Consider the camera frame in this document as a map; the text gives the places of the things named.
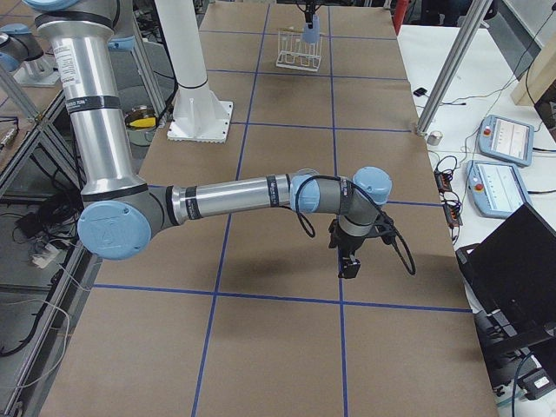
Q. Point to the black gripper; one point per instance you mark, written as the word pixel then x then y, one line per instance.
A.
pixel 350 245

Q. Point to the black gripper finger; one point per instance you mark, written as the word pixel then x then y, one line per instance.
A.
pixel 309 12

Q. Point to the light blue plastic cup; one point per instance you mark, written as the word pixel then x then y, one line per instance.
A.
pixel 311 31

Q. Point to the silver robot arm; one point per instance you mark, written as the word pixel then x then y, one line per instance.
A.
pixel 122 213

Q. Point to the orange black electronics board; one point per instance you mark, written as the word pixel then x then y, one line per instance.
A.
pixel 450 201

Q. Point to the small silver metal cylinder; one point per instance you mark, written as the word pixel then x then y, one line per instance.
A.
pixel 434 138

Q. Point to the lower teach pendant tablet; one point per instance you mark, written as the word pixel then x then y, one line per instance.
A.
pixel 496 188

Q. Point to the teach pendant tablet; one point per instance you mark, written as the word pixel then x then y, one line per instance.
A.
pixel 506 140
pixel 496 188

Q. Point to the black laptop computer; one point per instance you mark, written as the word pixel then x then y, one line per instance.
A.
pixel 513 269

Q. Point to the upper teach pendant tablet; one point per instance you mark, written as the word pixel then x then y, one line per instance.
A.
pixel 506 140

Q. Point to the steel bowl with corn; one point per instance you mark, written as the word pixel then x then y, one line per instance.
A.
pixel 141 125

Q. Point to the white wire cup holder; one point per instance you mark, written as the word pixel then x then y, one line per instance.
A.
pixel 294 54

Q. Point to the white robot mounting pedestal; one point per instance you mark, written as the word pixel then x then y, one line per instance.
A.
pixel 198 114

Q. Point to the aluminium frame post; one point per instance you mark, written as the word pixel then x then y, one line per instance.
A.
pixel 463 40

